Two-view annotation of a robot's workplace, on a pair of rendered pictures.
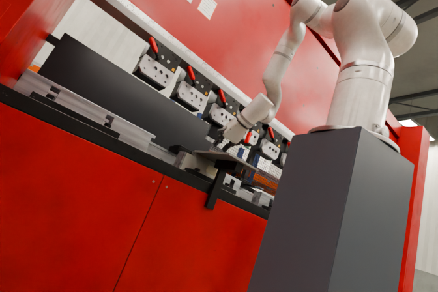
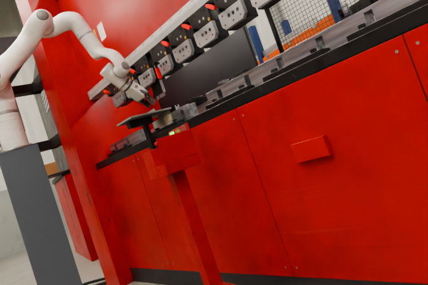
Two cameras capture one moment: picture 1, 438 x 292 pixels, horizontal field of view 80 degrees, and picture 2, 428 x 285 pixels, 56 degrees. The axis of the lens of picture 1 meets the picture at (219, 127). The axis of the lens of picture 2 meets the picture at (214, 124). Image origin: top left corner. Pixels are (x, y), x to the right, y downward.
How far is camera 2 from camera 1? 265 cm
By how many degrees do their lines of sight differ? 83
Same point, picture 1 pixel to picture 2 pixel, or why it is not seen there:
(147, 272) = (159, 206)
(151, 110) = (200, 76)
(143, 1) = (97, 76)
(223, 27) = (110, 26)
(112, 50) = not seen: outside the picture
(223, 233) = not seen: hidden behind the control
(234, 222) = not seen: hidden behind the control
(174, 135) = (222, 75)
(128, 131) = (134, 138)
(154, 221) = (146, 179)
